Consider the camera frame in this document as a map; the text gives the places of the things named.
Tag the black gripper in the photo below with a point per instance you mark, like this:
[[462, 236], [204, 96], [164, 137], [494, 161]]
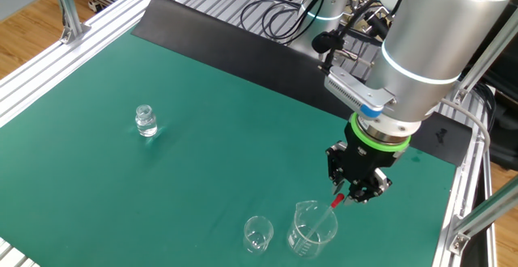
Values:
[[364, 158]]

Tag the glass dropper with red bulb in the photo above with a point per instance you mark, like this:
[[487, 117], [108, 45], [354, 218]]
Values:
[[337, 200]]

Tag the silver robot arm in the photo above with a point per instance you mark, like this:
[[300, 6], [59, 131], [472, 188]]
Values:
[[429, 36]]

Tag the large glass beaker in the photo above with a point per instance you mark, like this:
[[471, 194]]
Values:
[[311, 238]]

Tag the small glass beaker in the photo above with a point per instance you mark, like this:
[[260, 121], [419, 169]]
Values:
[[258, 238]]

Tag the black equipment case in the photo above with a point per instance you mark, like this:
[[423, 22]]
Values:
[[503, 129]]

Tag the black table mat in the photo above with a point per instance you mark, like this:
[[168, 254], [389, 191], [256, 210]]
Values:
[[243, 56]]

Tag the green table mat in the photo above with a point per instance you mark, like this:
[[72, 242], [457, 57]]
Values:
[[182, 170]]

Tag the small clear glass bottle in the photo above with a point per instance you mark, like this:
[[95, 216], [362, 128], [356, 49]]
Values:
[[146, 125]]

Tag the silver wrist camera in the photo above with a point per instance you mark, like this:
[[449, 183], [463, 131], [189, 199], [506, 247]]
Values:
[[352, 91]]

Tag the aluminium frame post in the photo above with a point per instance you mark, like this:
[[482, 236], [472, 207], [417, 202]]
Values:
[[64, 4], [485, 52], [485, 214]]

